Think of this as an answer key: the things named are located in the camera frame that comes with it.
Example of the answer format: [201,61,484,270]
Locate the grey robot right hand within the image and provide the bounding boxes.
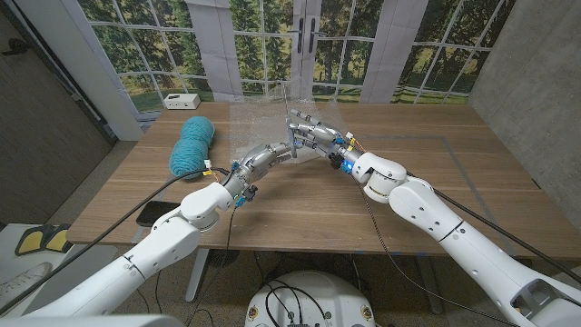
[286,107,364,173]

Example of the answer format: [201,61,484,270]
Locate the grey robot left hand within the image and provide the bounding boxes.
[221,141,294,201]

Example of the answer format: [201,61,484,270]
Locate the grey orange handled scissors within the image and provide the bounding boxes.
[285,84,299,159]

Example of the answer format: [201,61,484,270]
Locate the clear bubble wrap sheet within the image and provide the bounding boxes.
[228,81,340,165]

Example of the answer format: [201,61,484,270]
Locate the teal yarn skein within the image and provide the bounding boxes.
[168,115,216,181]

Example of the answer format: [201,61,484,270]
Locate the white power strip box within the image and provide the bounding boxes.
[162,93,202,111]

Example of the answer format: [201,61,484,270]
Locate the black smartphone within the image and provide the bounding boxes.
[135,200,182,228]

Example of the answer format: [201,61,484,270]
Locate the white table leg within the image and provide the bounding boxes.
[184,248,211,304]

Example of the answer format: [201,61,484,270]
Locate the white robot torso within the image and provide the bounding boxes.
[244,271,377,327]

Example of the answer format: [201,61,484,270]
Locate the printed garden window backdrop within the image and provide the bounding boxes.
[76,0,518,114]

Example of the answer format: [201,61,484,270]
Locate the grey table leg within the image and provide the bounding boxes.
[415,255,445,315]

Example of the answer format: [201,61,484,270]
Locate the dark wood door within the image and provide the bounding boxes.
[0,8,114,226]

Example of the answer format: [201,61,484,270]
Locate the white sneaker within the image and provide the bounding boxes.
[0,262,53,314]

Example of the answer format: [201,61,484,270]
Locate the thin braided left arm cable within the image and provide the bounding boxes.
[184,203,237,327]

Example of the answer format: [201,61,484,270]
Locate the thin braided arm cable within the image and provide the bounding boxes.
[353,174,521,327]
[184,203,237,327]

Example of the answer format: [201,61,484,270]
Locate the thin braided right arm cable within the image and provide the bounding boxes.
[353,174,521,327]

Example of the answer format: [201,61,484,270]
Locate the black torso cable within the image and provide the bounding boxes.
[264,279,329,326]

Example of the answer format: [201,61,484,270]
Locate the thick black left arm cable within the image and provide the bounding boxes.
[0,166,231,317]

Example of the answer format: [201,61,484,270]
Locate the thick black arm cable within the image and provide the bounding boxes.
[0,166,231,317]
[406,171,581,285]

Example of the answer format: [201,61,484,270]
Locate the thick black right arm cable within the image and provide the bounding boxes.
[406,171,581,285]

